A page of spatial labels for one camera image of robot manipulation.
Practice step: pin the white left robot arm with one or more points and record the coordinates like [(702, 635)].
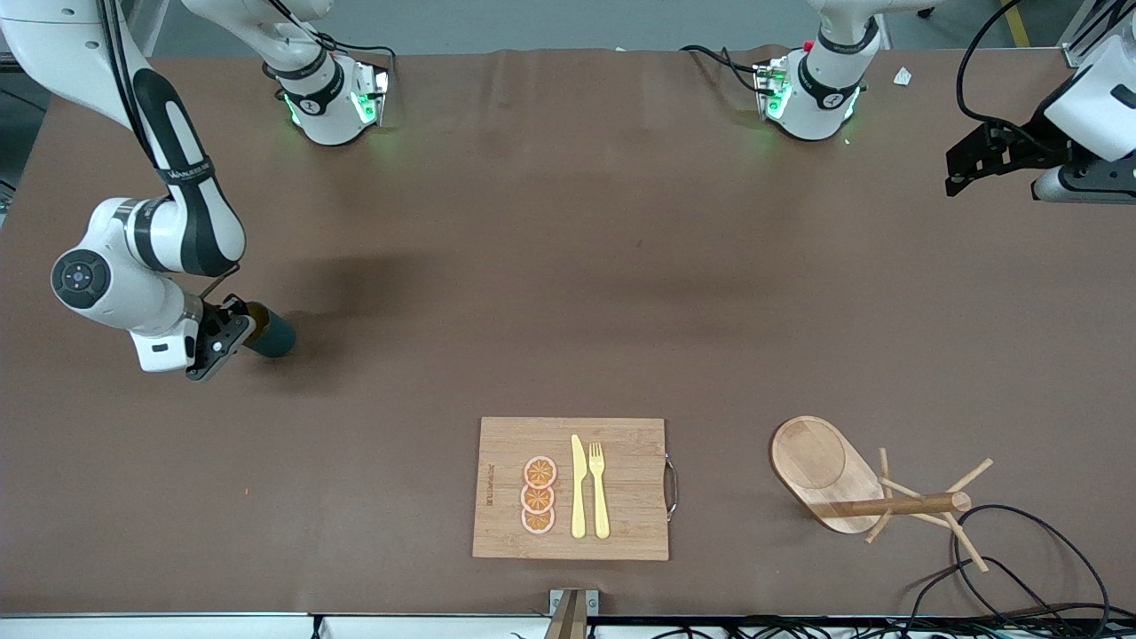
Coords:
[(812, 111)]

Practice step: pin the orange slice toy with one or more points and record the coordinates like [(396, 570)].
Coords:
[(537, 499), (538, 521), (540, 472)]

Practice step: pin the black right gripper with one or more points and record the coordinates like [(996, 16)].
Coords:
[(232, 314)]

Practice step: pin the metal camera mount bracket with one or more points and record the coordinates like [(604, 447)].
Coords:
[(572, 612)]

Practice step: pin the yellow plastic knife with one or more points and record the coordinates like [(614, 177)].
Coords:
[(579, 497)]

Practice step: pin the aluminium frame post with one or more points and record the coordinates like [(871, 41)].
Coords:
[(1076, 55)]

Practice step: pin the white paper scrap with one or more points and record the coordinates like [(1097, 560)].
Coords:
[(903, 76)]

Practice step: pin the wooden mug tree stand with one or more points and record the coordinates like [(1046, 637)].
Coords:
[(803, 461)]

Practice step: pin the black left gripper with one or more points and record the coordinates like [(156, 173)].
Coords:
[(1029, 139)]

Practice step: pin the yellow plastic fork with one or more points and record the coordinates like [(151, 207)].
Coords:
[(601, 506)]

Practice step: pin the brown table mat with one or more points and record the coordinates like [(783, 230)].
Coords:
[(444, 266)]

